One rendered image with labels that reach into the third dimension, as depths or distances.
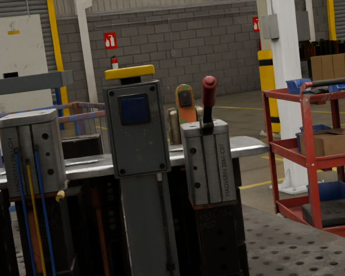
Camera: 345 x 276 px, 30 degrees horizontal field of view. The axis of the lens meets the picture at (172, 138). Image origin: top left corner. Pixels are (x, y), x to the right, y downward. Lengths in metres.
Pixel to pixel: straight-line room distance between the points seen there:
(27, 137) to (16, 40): 8.39
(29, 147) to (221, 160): 0.28
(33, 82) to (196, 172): 0.32
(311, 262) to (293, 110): 3.74
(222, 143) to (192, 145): 0.04
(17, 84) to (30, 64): 8.59
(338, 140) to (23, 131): 2.48
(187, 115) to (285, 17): 3.85
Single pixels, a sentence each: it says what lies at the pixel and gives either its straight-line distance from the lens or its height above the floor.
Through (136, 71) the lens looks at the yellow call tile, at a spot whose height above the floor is 1.15.
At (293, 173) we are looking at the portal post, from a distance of 5.17.
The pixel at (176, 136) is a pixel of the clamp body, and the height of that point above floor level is 1.01.
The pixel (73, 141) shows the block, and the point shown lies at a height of 1.03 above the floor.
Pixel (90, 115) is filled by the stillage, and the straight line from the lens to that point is 3.21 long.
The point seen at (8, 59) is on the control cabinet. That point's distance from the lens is 9.28.
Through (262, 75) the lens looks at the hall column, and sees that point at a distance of 8.40.
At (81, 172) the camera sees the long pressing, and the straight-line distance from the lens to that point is 1.06.
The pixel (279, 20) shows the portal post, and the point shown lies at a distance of 5.06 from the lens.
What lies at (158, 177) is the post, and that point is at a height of 1.02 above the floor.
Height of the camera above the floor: 1.17
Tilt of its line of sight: 7 degrees down
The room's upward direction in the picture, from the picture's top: 7 degrees counter-clockwise
